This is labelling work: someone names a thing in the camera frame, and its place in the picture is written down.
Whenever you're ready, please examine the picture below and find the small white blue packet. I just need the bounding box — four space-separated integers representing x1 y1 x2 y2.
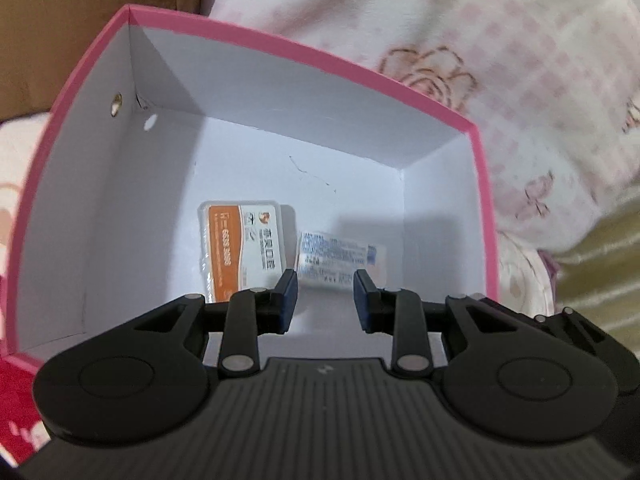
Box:
295 230 390 291

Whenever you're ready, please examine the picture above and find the pink checkered pillow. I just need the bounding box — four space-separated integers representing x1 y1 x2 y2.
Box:
200 0 640 253

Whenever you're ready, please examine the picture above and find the brown pillow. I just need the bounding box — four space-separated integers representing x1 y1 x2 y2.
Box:
0 0 213 123

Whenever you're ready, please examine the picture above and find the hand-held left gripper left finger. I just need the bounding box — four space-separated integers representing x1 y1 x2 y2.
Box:
131 269 299 378

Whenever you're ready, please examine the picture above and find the pink cardboard box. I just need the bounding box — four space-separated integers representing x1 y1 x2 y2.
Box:
5 4 501 371

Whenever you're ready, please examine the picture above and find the gold satin cloth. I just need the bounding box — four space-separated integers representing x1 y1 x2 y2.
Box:
552 192 640 358

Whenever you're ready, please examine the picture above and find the clear case with orange label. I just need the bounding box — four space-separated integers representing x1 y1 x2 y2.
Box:
199 201 297 306

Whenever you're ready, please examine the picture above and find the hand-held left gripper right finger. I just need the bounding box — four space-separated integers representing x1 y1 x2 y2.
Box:
352 269 506 378

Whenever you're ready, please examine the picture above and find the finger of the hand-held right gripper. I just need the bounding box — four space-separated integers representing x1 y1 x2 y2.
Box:
480 299 640 397

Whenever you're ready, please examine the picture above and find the bear printed blanket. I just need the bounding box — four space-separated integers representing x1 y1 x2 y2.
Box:
0 112 568 463

